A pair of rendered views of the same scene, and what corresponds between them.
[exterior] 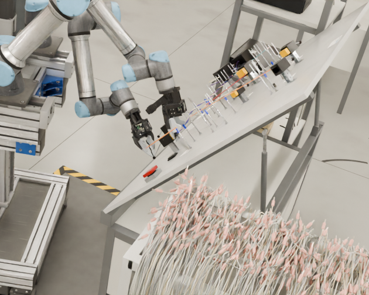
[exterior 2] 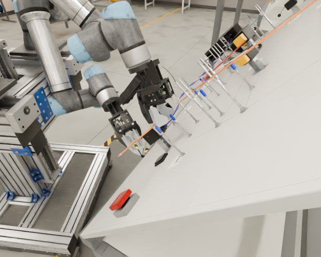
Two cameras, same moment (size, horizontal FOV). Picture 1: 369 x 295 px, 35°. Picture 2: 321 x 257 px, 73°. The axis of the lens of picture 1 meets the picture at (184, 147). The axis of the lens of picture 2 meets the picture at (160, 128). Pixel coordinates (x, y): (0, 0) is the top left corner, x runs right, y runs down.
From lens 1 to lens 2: 183 cm
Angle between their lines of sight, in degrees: 11
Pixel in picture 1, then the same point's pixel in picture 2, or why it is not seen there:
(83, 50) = (39, 32)
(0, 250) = (48, 219)
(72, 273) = not seen: hidden behind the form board
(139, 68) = (89, 35)
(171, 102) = (149, 83)
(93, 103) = (67, 98)
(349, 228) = not seen: hidden behind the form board
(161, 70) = (122, 33)
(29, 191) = (80, 161)
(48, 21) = not seen: outside the picture
